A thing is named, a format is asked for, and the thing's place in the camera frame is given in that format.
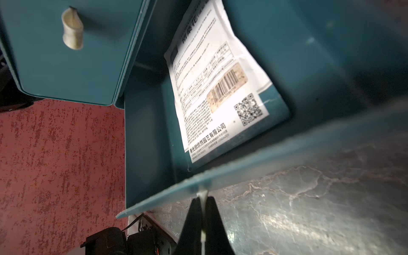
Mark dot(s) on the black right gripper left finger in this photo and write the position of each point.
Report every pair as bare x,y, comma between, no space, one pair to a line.
189,242

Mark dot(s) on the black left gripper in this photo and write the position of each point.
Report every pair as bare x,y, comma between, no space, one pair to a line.
143,236

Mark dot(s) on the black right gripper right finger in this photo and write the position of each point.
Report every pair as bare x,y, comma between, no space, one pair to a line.
217,242

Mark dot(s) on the teal drawer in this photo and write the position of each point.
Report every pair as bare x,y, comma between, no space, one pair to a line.
341,67

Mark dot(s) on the teal drawer cabinet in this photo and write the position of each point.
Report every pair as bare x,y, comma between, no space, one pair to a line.
43,66

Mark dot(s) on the cream upper drawer knob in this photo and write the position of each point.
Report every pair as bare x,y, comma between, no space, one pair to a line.
73,36

